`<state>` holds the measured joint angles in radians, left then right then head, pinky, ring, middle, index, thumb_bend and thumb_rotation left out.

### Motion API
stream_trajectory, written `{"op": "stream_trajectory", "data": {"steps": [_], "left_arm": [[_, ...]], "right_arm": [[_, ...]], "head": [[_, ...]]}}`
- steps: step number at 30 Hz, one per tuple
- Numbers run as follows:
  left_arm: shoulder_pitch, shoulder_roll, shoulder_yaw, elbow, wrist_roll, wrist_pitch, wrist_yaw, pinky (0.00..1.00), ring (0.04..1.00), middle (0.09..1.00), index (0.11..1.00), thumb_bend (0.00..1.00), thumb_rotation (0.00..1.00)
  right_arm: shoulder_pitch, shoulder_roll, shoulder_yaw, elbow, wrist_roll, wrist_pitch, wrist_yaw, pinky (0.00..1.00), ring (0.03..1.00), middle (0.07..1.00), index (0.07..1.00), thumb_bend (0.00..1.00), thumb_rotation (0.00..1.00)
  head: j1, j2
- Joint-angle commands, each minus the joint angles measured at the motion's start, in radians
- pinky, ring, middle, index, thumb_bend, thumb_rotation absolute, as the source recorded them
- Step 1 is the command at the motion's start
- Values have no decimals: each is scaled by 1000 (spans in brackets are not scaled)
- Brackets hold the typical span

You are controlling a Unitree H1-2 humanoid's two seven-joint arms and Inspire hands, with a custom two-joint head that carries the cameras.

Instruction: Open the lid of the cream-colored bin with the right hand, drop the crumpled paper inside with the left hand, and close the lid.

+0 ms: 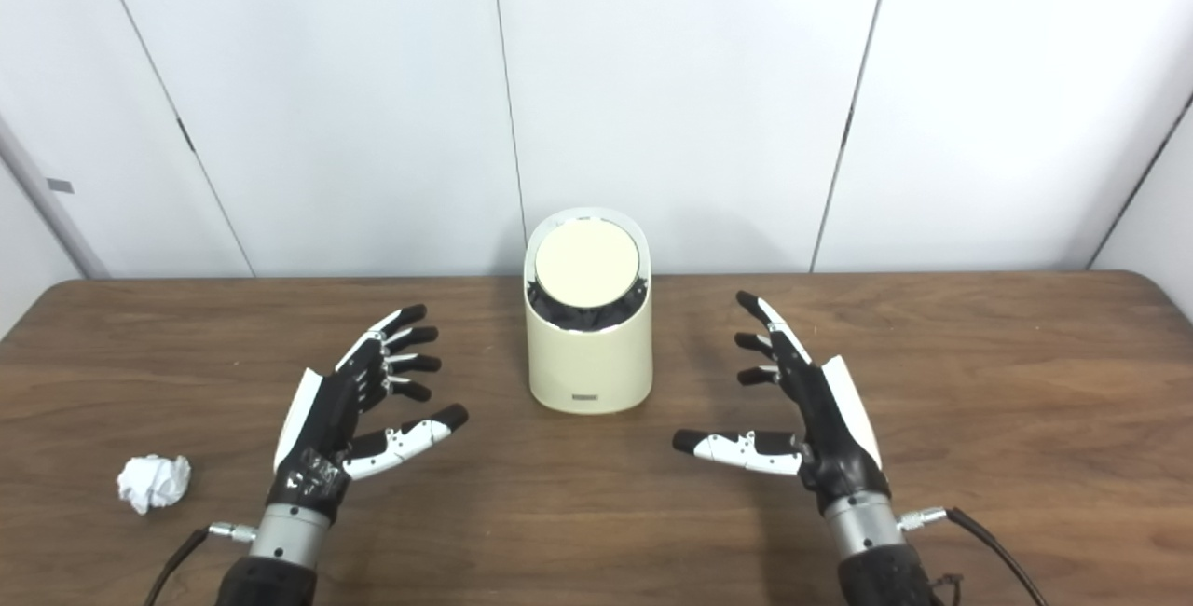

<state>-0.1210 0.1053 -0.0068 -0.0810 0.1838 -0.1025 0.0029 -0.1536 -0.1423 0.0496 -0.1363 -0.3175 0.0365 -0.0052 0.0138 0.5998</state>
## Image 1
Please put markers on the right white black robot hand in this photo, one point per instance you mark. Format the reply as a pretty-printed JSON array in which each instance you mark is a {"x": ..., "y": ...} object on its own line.
[{"x": 829, "y": 429}]

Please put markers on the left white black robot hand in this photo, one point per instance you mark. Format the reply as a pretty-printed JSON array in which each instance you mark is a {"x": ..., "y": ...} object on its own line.
[{"x": 322, "y": 420}]

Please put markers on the white paper ball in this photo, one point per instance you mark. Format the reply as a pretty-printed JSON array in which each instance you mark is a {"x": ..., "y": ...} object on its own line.
[{"x": 154, "y": 483}]

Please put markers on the cream-colored bin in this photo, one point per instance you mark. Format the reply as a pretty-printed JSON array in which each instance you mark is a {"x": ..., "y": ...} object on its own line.
[{"x": 587, "y": 368}]

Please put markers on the cream round bin lid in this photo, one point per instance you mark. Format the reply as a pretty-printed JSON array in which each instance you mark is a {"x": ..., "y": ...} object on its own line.
[{"x": 587, "y": 263}]

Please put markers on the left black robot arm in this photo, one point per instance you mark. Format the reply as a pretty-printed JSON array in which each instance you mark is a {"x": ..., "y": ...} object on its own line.
[{"x": 280, "y": 545}]

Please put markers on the black bin liner bag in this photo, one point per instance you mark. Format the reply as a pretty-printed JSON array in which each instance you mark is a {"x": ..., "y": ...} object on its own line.
[{"x": 559, "y": 312}]

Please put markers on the black wall panel hinge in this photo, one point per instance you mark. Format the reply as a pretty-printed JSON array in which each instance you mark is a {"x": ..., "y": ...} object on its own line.
[
  {"x": 186, "y": 134},
  {"x": 846, "y": 129}
]

